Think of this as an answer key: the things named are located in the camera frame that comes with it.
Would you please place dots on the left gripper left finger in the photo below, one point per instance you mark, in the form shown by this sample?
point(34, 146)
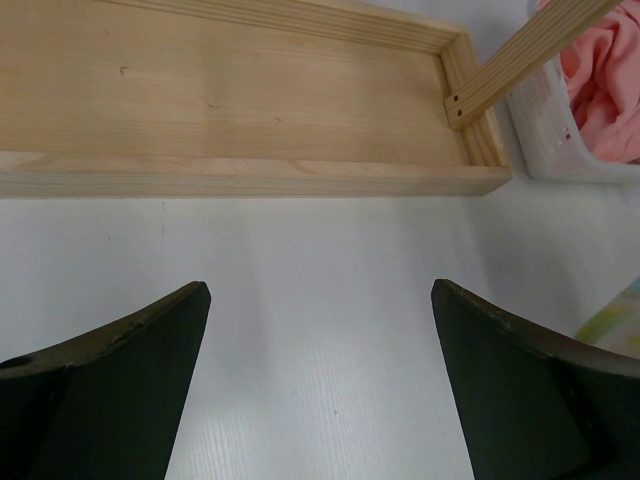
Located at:
point(106, 404)

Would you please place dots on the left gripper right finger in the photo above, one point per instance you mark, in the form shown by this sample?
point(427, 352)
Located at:
point(534, 403)

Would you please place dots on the floral pastel skirt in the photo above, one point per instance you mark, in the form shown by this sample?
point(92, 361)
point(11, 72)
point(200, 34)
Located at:
point(615, 327)

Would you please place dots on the wooden hanger rack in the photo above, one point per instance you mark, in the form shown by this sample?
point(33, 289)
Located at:
point(257, 98)

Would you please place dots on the white plastic laundry basket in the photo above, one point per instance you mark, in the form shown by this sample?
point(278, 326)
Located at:
point(551, 143)

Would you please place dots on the coral pink garment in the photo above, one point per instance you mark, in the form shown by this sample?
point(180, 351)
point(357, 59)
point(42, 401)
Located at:
point(601, 71)

